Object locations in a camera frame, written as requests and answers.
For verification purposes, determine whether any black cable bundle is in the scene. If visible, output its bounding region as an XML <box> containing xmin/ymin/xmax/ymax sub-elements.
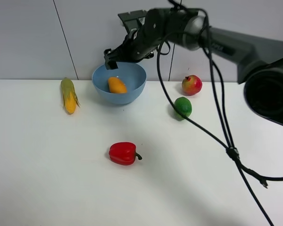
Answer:
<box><xmin>157</xmin><ymin>0</ymin><xmax>283</xmax><ymax>226</ymax></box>

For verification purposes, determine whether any light blue bowl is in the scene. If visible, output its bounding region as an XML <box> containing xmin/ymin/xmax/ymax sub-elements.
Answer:
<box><xmin>92</xmin><ymin>62</ymin><xmax>147</xmax><ymax>105</ymax></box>

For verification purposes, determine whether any corn cob with husk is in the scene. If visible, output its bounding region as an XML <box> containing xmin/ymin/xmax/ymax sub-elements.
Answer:
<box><xmin>60</xmin><ymin>78</ymin><xmax>80</xmax><ymax>114</ymax></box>

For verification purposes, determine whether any red pomegranate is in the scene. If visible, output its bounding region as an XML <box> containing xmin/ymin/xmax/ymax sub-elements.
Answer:
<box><xmin>182</xmin><ymin>75</ymin><xmax>202</xmax><ymax>96</ymax></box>

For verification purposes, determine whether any yellow mango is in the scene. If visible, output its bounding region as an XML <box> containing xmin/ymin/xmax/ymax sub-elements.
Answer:
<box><xmin>108</xmin><ymin>77</ymin><xmax>127</xmax><ymax>94</ymax></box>

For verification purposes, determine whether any green lime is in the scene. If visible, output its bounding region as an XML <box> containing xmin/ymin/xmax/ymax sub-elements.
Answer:
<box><xmin>174</xmin><ymin>97</ymin><xmax>192</xmax><ymax>117</ymax></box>

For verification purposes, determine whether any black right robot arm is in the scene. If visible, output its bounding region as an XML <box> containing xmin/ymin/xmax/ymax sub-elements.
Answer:
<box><xmin>104</xmin><ymin>8</ymin><xmax>283</xmax><ymax>126</ymax></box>

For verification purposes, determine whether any red bell pepper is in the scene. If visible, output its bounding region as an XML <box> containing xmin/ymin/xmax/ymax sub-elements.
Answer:
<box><xmin>108</xmin><ymin>142</ymin><xmax>142</xmax><ymax>166</ymax></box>

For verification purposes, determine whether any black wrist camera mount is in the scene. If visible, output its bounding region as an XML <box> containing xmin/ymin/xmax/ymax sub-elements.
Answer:
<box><xmin>118</xmin><ymin>10</ymin><xmax>147</xmax><ymax>34</ymax></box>

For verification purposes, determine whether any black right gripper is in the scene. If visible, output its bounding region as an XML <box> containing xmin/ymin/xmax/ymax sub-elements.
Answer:
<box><xmin>103</xmin><ymin>8</ymin><xmax>187</xmax><ymax>71</ymax></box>

